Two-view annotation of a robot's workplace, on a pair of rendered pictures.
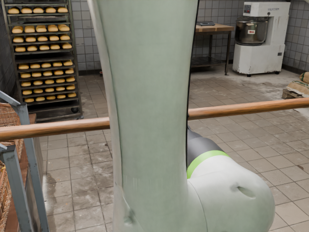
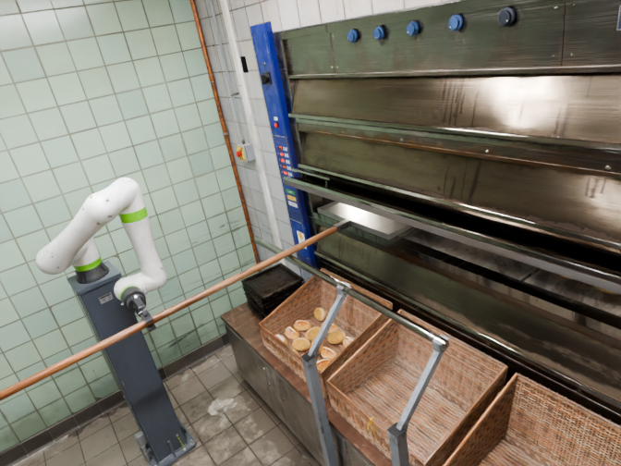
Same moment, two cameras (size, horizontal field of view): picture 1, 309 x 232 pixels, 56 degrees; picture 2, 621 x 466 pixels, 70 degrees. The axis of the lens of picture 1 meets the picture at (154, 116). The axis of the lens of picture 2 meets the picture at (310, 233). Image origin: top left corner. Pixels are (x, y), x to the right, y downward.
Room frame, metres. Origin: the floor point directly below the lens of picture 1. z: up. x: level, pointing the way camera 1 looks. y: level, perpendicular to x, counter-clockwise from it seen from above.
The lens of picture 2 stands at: (2.29, 0.30, 2.12)
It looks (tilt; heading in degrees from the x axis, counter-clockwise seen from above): 25 degrees down; 167
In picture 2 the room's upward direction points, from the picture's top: 11 degrees counter-clockwise
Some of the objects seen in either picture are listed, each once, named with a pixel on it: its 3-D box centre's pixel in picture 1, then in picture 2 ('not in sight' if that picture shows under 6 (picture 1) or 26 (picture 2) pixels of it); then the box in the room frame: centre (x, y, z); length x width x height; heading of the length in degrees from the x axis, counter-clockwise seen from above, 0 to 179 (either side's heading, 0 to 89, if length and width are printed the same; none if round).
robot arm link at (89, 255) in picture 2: not in sight; (79, 249); (0.15, -0.29, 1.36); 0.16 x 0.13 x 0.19; 150
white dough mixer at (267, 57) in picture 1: (257, 39); not in sight; (5.65, -1.95, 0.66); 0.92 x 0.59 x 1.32; 108
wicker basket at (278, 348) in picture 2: not in sight; (323, 325); (0.47, 0.72, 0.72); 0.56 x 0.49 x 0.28; 19
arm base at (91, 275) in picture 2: not in sight; (88, 266); (0.09, -0.31, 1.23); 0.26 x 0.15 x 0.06; 22
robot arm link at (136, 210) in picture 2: not in sight; (127, 198); (0.32, 0.01, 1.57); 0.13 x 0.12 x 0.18; 150
